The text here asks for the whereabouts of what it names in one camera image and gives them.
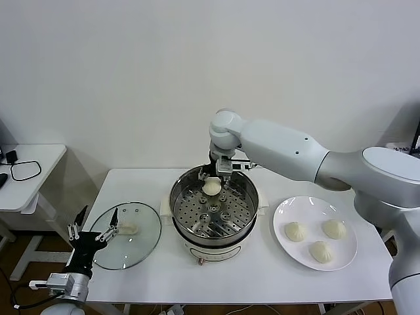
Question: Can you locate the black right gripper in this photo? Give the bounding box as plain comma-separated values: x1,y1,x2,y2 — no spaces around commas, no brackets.
198,151,232,189

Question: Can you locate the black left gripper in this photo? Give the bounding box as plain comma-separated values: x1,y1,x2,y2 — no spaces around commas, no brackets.
63,205,119,272

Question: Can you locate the white steamed baozi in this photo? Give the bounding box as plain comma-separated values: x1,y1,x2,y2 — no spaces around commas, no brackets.
321,219,348,240
283,222,308,243
202,177,222,196
309,240,336,264

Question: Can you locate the round glass pot lid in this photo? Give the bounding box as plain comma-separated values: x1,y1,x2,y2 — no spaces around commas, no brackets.
89,201,163,271

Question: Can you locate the stainless steel steamer basket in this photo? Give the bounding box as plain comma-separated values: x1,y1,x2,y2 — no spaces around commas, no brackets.
169,165,260,238

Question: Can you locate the white electric cooker base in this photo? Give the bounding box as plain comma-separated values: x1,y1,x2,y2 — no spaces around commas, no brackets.
159,186,270,266

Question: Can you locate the round white plate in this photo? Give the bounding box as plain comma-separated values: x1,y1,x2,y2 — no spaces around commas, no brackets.
272,196,358,272

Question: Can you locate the dark framed computer monitor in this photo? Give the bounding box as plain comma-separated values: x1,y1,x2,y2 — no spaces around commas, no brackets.
0,116,10,161

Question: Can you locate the white side desk with laptop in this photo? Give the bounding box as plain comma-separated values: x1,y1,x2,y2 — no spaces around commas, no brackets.
383,141,420,157

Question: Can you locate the black laptop screen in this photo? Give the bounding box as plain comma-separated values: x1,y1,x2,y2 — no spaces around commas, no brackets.
408,119,420,157

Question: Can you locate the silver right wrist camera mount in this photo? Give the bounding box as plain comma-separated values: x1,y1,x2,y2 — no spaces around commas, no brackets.
215,156,257,177

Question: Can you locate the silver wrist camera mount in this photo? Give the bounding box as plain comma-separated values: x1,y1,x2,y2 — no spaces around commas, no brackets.
215,156,257,177
28,272,78,296

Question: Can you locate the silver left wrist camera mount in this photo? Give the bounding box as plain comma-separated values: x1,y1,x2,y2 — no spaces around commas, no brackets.
28,272,78,296

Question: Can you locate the black looped cable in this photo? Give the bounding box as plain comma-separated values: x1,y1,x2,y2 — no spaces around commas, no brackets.
10,159,43,182

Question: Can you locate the white side desk with cable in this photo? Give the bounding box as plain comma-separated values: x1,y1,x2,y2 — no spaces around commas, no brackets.
0,144,78,282

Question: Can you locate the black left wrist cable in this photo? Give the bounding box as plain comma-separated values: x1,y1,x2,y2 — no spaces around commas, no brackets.
10,287,50,310

